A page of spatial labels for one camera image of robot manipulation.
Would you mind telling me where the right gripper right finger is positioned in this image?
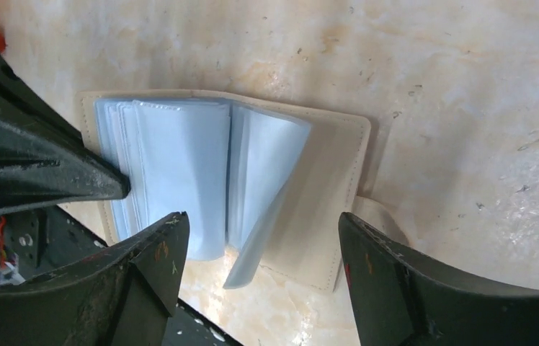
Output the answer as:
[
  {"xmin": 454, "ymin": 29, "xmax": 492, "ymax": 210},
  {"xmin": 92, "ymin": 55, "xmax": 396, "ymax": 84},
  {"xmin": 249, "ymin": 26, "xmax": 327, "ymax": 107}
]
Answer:
[{"xmin": 338, "ymin": 213, "xmax": 539, "ymax": 345}]

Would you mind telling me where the beige card holder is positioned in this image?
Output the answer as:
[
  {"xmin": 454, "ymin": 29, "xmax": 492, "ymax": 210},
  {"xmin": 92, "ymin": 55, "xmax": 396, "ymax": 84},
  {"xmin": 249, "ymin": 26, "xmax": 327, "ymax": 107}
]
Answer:
[{"xmin": 76, "ymin": 89, "xmax": 406, "ymax": 292}]

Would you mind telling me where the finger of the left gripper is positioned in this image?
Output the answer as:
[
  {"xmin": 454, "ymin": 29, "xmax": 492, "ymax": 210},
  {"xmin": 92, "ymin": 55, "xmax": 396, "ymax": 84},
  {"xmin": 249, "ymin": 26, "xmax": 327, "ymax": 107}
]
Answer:
[{"xmin": 0, "ymin": 54, "xmax": 130, "ymax": 215}]

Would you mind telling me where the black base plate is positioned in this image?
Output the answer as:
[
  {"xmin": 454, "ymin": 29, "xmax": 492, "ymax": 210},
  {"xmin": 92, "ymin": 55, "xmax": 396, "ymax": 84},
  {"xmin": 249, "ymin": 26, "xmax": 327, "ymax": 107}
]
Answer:
[{"xmin": 0, "ymin": 206, "xmax": 236, "ymax": 345}]

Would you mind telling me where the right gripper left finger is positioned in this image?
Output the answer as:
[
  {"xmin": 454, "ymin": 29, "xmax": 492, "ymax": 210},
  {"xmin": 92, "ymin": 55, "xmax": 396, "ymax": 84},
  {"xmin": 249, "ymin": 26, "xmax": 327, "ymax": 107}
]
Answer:
[{"xmin": 0, "ymin": 212, "xmax": 190, "ymax": 345}]

